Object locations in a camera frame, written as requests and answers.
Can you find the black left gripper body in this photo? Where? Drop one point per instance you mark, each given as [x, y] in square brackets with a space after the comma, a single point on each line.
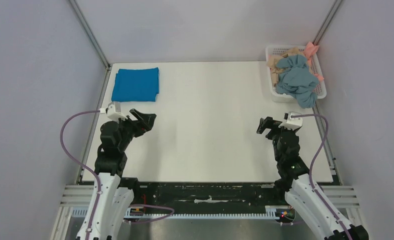
[133, 129]

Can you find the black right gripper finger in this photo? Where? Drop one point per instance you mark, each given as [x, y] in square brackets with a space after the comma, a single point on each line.
[271, 123]
[263, 124]

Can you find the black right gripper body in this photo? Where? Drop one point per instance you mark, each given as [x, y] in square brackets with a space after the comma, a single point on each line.
[276, 127]

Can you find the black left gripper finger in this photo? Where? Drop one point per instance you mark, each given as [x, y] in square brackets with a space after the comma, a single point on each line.
[144, 118]
[150, 125]

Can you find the grey blue t shirt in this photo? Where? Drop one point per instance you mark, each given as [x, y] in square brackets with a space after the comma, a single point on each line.
[298, 82]

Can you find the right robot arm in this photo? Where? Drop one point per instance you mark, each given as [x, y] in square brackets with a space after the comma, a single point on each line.
[297, 187]

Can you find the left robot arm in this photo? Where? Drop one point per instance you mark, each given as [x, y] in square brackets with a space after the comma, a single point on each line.
[110, 200]

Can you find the folded bright blue t shirt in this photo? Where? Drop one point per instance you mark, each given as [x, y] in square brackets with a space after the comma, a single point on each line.
[136, 85]

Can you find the beige t shirt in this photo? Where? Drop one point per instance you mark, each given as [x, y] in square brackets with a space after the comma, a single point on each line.
[277, 63]

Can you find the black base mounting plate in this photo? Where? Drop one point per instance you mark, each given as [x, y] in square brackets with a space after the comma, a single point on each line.
[209, 197]

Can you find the white plastic laundry basket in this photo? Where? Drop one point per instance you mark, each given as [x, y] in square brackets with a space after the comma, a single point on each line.
[273, 52]

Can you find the pink t shirt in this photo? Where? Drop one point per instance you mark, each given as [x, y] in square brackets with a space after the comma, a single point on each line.
[309, 51]

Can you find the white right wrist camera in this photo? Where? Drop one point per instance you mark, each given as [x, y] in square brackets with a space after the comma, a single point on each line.
[292, 121]

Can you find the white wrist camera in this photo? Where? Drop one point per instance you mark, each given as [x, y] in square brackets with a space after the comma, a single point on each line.
[292, 121]
[113, 112]

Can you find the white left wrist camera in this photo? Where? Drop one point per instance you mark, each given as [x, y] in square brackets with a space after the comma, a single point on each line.
[113, 112]

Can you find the left aluminium frame post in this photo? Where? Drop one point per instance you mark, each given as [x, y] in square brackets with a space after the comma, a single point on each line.
[86, 27]

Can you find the aluminium frame post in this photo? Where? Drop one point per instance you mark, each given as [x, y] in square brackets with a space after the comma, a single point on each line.
[327, 21]
[86, 27]

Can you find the right aluminium frame post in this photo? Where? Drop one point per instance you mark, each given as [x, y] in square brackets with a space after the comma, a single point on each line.
[327, 21]

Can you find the white slotted cable duct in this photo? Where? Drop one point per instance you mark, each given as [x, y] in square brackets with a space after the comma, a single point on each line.
[270, 214]

